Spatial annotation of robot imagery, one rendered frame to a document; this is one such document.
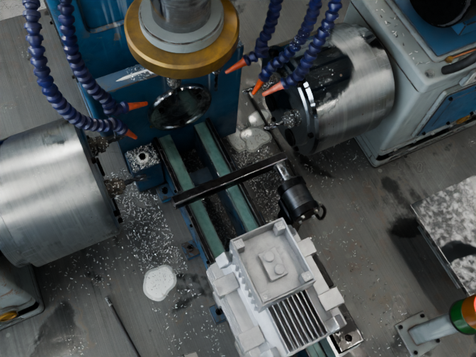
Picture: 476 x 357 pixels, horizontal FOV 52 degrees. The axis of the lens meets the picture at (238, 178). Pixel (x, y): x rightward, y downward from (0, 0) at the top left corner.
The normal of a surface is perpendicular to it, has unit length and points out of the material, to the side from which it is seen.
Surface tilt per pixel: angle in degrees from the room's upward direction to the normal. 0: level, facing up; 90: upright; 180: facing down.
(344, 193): 0
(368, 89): 43
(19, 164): 2
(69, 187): 32
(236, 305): 0
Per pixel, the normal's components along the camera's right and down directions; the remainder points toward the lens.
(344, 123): 0.42, 0.62
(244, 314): 0.05, -0.43
